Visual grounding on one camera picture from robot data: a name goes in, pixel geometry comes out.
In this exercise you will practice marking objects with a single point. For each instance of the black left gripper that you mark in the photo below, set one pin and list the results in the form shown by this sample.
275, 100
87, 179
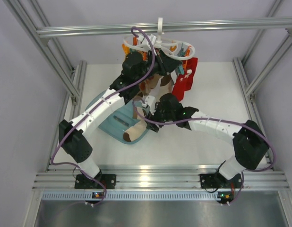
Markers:
166, 64

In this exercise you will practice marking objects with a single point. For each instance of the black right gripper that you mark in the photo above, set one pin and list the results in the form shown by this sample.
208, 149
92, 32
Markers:
154, 117

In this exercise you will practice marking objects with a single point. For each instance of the cream brown sock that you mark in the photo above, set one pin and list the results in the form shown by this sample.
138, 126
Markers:
166, 86

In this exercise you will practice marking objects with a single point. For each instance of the orange clothes peg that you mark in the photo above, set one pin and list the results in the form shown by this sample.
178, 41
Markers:
185, 67

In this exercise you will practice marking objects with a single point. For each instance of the white round clip hanger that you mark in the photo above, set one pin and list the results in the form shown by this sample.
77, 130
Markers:
169, 46

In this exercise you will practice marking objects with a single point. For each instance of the red sock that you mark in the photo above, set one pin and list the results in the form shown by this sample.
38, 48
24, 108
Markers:
184, 82

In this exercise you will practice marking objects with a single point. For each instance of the argyle beige orange sock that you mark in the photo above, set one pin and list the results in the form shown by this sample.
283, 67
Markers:
147, 85

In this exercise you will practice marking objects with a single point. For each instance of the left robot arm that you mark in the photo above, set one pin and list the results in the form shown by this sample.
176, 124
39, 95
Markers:
73, 135

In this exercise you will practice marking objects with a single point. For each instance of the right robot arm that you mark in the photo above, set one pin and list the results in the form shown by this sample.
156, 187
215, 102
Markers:
247, 139

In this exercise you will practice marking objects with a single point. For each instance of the teal clothes peg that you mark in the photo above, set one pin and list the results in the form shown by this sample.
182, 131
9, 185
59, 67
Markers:
181, 52

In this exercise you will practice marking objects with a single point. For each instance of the teal plastic basin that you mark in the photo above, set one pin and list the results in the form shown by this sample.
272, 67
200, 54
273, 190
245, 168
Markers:
119, 121

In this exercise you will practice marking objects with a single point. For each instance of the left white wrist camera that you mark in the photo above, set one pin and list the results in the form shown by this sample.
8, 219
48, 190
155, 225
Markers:
144, 44

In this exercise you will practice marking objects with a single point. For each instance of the perforated cable tray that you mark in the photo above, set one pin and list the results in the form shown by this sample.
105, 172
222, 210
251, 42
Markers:
131, 196

